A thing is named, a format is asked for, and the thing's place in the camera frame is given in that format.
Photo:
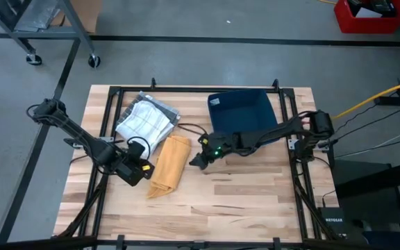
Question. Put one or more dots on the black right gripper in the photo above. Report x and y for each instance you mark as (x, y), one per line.
(224, 144)

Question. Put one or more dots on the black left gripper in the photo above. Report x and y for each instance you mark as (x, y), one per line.
(130, 170)

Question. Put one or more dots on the orange towel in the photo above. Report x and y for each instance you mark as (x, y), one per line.
(170, 166)

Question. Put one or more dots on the white striped towel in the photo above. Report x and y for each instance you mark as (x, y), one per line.
(144, 125)

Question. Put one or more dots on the grey checked towel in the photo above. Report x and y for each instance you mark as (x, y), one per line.
(167, 109)

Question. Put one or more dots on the blue fabric bin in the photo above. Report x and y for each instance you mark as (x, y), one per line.
(241, 111)

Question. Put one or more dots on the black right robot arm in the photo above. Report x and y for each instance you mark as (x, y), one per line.
(276, 133)

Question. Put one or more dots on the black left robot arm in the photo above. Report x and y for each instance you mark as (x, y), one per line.
(78, 133)

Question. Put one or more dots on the brown cardboard box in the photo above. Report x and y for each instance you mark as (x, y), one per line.
(89, 14)

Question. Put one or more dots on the grey metal wheeled cart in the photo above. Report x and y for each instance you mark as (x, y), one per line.
(69, 17)

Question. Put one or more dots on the black side table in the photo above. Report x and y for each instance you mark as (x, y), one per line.
(377, 180)

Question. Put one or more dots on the grey plastic bag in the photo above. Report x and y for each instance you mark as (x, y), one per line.
(38, 15)

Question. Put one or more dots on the red plastic bin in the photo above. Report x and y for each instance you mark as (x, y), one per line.
(346, 24)

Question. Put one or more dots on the black electronic device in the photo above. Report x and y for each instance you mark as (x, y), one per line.
(373, 5)

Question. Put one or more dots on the black metal table frame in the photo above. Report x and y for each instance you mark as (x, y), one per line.
(186, 89)

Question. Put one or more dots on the black Netgear network switch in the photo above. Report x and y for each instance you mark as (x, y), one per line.
(332, 222)

